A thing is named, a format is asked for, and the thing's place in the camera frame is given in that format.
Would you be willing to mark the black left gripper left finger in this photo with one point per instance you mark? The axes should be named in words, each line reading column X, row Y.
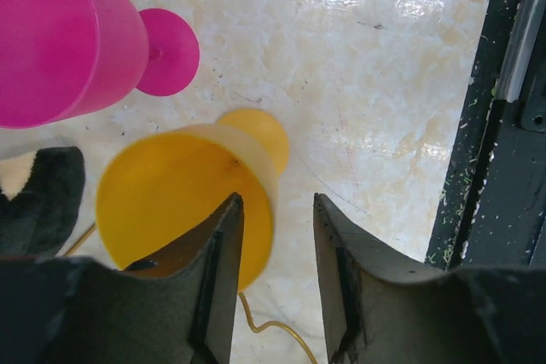
column 176, row 305

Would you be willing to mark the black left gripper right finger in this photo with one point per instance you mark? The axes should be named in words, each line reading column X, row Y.
column 381, row 306

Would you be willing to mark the orange yellow wine glass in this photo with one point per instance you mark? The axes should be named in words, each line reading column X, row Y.
column 162, row 186

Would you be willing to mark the magenta wine glass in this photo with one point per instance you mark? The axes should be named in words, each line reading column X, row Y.
column 66, row 58

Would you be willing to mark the black cream flower blanket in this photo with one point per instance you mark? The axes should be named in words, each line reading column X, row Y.
column 41, row 193

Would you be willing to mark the gold wire glass rack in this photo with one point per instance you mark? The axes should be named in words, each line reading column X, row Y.
column 245, row 305

